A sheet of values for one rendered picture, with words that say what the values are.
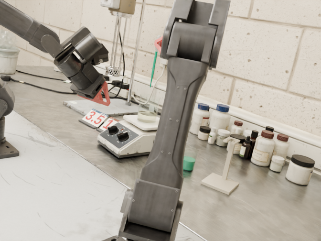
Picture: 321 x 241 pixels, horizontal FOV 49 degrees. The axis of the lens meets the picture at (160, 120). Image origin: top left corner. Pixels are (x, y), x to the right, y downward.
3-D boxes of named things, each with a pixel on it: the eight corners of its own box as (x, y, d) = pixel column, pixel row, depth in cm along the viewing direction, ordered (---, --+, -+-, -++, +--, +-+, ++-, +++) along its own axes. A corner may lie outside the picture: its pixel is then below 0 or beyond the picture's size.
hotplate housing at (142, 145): (118, 159, 98) (122, 133, 96) (95, 142, 108) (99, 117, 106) (177, 152, 112) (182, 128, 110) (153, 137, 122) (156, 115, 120)
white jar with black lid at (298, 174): (290, 183, 103) (296, 161, 101) (282, 173, 110) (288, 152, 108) (312, 187, 104) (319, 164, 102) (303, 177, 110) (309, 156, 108)
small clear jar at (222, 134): (223, 142, 130) (226, 129, 129) (230, 147, 126) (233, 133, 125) (212, 142, 129) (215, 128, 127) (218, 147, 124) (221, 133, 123)
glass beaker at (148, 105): (133, 118, 110) (137, 92, 108) (152, 119, 112) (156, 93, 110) (140, 125, 104) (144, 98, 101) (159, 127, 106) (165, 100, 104)
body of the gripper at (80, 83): (86, 75, 105) (70, 58, 100) (107, 80, 99) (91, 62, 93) (72, 92, 103) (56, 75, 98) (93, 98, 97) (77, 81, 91)
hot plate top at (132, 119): (143, 130, 102) (144, 127, 101) (121, 117, 110) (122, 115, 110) (174, 128, 109) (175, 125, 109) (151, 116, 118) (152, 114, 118)
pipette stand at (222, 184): (228, 195, 89) (240, 147, 86) (200, 183, 93) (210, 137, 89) (239, 185, 96) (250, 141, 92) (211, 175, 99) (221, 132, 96)
